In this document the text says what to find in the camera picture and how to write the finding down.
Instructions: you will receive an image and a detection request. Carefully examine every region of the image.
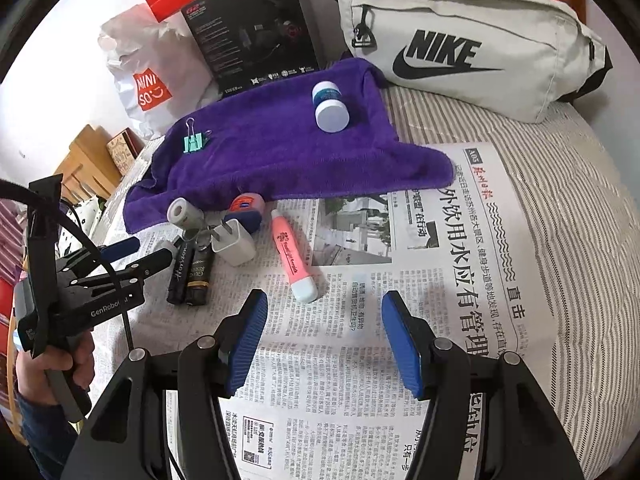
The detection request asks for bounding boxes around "white lotion bottle blue label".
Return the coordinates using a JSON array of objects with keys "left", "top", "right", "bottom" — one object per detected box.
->
[{"left": 311, "top": 81, "right": 351, "bottom": 135}]

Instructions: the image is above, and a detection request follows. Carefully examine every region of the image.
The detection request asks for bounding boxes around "purple towel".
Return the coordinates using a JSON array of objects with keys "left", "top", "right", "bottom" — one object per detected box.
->
[{"left": 122, "top": 56, "right": 455, "bottom": 235}]

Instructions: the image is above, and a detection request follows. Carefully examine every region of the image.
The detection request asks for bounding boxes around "black cable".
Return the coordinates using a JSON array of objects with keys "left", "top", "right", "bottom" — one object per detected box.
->
[{"left": 0, "top": 178, "right": 137, "bottom": 356}]

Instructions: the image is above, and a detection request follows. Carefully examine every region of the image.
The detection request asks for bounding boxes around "person's left hand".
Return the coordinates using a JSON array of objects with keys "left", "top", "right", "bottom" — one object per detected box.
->
[{"left": 15, "top": 332, "right": 98, "bottom": 401}]

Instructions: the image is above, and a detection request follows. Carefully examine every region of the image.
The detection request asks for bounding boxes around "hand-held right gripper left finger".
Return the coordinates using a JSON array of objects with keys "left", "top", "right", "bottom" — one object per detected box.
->
[{"left": 60, "top": 289, "right": 269, "bottom": 480}]

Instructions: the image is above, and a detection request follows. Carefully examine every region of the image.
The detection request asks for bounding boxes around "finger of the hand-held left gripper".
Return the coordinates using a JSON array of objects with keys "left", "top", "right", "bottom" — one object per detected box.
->
[
  {"left": 67, "top": 249, "right": 175, "bottom": 293},
  {"left": 55, "top": 236, "right": 142, "bottom": 273}
]

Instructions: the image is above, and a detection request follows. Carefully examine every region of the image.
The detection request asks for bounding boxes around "red striped curtain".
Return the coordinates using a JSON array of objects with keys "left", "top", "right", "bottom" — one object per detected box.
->
[{"left": 0, "top": 197, "right": 31, "bottom": 286}]

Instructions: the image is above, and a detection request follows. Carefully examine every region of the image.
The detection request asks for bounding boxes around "white charger plug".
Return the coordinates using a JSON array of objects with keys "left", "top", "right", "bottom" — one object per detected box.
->
[{"left": 210, "top": 219, "right": 256, "bottom": 267}]

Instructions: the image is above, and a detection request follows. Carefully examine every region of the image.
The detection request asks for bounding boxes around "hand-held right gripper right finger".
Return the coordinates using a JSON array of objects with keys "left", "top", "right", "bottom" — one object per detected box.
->
[{"left": 381, "top": 290, "right": 586, "bottom": 480}]

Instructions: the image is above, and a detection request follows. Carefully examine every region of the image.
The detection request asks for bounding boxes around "pink jar with blue lid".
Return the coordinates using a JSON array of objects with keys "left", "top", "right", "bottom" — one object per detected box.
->
[{"left": 222, "top": 192, "right": 264, "bottom": 235}]

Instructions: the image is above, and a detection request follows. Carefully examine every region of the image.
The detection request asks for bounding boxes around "black tube with gold band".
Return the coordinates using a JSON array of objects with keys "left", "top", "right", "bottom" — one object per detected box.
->
[{"left": 184, "top": 239, "right": 217, "bottom": 307}]

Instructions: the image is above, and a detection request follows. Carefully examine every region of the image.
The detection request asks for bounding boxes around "pink highlighter pen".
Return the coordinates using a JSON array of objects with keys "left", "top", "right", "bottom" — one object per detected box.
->
[{"left": 270, "top": 209, "right": 319, "bottom": 304}]

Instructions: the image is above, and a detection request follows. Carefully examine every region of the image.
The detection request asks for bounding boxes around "green binder clip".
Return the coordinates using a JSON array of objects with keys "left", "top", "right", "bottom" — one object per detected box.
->
[{"left": 181, "top": 117, "right": 213, "bottom": 155}]

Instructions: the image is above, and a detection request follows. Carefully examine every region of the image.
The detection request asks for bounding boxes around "small white cylinder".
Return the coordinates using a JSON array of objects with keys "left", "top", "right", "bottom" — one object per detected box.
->
[{"left": 166, "top": 197, "right": 205, "bottom": 228}]

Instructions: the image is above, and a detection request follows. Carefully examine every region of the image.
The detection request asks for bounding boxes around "white sling bag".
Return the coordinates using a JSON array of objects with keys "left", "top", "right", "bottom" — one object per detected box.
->
[{"left": 334, "top": 0, "right": 613, "bottom": 124}]

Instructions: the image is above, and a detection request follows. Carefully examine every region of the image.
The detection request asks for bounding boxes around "person's left forearm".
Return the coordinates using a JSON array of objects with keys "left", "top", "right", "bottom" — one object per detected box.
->
[{"left": 12, "top": 390, "right": 83, "bottom": 466}]

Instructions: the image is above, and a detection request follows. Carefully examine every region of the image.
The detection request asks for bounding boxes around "white plastic shopping bag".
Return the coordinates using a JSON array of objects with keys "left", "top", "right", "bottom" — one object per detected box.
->
[{"left": 97, "top": 2, "right": 223, "bottom": 141}]

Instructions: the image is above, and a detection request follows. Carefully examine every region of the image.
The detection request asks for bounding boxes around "newspaper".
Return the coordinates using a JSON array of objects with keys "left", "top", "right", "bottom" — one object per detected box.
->
[{"left": 95, "top": 142, "right": 556, "bottom": 480}]

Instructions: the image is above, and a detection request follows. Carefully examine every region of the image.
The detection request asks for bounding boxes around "black tube with script print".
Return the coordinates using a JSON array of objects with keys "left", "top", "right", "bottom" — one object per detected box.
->
[{"left": 162, "top": 240, "right": 195, "bottom": 306}]

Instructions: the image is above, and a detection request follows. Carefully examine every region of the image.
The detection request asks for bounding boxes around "white polka dot cloth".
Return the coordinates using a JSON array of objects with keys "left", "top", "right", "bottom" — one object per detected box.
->
[{"left": 55, "top": 195, "right": 108, "bottom": 256}]

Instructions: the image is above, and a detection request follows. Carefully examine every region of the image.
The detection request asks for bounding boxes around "wooden furniture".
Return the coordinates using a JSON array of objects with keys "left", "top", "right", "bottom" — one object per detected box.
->
[{"left": 52, "top": 124, "right": 146, "bottom": 206}]

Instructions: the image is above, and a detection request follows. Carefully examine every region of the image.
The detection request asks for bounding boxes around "patterned small box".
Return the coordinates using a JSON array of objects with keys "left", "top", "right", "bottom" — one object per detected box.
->
[{"left": 106, "top": 130, "right": 138, "bottom": 173}]

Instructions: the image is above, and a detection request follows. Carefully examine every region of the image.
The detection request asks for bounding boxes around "black headphone box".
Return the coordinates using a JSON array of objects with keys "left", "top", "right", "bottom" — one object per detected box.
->
[{"left": 181, "top": 0, "right": 321, "bottom": 95}]

